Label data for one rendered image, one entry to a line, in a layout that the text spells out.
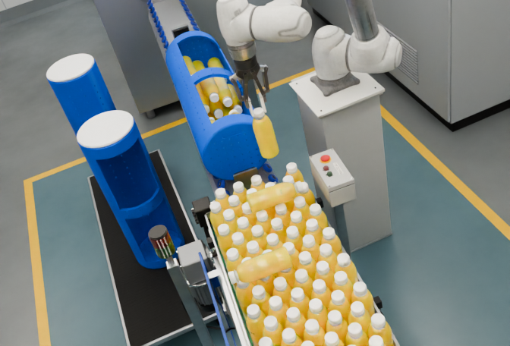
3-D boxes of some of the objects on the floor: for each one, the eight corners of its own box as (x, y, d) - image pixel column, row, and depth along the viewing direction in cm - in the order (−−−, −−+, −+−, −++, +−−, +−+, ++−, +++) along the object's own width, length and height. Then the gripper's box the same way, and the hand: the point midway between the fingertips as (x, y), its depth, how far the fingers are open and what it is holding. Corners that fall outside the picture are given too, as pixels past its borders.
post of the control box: (360, 330, 293) (336, 181, 230) (363, 337, 290) (341, 188, 227) (353, 333, 293) (326, 185, 230) (356, 340, 290) (331, 192, 227)
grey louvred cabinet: (359, -6, 559) (341, -177, 468) (517, 105, 395) (537, -125, 304) (306, 14, 551) (278, -156, 460) (445, 136, 387) (444, -91, 296)
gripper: (264, 41, 198) (277, 99, 213) (216, 58, 196) (233, 114, 212) (271, 51, 192) (284, 110, 207) (221, 68, 191) (238, 126, 206)
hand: (256, 105), depth 207 cm, fingers closed on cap, 4 cm apart
